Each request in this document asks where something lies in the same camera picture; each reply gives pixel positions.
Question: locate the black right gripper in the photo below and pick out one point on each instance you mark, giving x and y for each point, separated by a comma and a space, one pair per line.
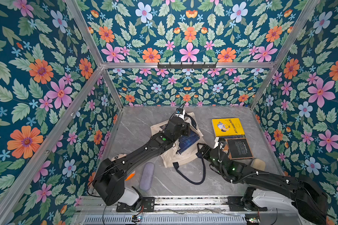
204, 152

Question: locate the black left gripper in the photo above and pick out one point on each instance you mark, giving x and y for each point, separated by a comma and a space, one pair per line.
185, 125

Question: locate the brown cover book barcode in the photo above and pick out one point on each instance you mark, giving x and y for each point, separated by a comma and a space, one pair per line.
238, 149

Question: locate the cream canvas tote bag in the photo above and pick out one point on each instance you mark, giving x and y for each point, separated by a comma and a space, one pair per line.
171, 159

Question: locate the yellow spine book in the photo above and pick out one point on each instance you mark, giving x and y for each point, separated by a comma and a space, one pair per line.
226, 127

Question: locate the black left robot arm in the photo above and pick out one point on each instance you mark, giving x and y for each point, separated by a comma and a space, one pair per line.
110, 176

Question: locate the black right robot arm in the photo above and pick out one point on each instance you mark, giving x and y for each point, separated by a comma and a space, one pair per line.
306, 195

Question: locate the beige pouch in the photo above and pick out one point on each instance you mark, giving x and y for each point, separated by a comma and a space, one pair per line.
258, 164

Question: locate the purple pouch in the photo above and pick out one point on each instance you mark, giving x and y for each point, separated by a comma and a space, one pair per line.
147, 176

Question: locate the plush doll toy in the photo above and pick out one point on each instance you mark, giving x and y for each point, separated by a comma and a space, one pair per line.
130, 176

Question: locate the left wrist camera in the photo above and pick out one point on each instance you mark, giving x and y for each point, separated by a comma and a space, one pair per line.
180, 113

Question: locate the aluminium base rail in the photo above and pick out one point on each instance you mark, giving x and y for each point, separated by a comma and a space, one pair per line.
182, 210

